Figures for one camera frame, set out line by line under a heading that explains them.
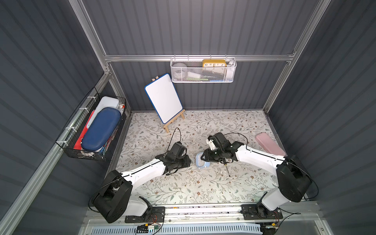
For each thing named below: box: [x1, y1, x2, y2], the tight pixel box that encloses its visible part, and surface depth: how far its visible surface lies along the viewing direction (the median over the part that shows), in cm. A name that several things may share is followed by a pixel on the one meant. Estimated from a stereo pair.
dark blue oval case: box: [81, 106, 122, 151], surface depth 69 cm
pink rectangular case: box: [255, 132, 287, 157], surface depth 101 cm
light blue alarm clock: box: [195, 151, 211, 168], surface depth 88 cm
